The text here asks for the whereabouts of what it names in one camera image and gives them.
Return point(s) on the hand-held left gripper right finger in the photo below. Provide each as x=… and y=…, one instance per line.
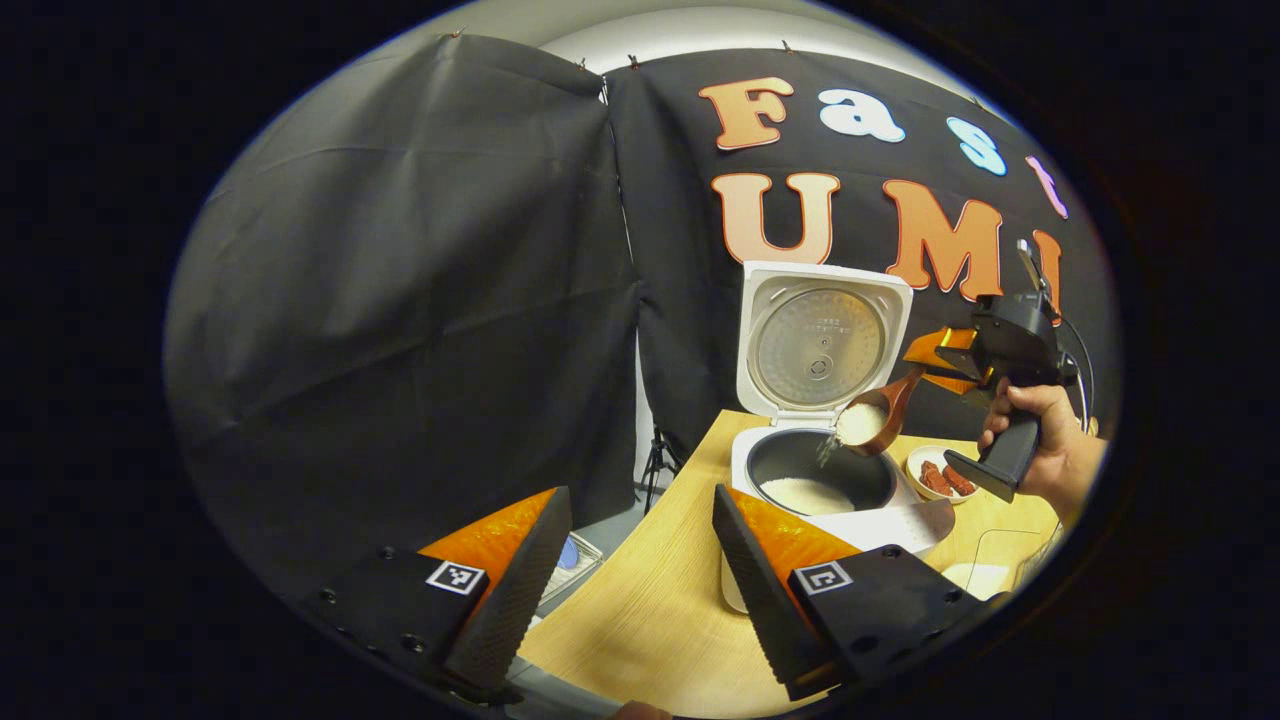
x=765, y=610

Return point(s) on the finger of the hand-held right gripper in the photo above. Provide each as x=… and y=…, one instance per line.
x=955, y=383
x=930, y=345

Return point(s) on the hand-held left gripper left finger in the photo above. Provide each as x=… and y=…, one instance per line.
x=520, y=600

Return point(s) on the brown wooden spoon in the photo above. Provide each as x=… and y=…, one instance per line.
x=895, y=400

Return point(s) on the white rice cooker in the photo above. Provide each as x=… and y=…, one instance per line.
x=815, y=340

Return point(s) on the blue oval object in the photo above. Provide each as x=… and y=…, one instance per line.
x=568, y=553

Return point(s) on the white mesh basket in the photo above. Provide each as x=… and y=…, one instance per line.
x=585, y=570

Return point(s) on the cream round plate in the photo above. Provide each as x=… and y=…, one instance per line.
x=915, y=462

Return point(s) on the red raw steak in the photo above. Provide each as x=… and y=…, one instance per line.
x=936, y=480
x=958, y=480

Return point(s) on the black tripod stand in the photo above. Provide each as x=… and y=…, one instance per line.
x=657, y=460

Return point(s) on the black backdrop cloth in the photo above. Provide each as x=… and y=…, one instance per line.
x=680, y=330

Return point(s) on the plain black side cloth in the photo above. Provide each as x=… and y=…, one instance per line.
x=400, y=300

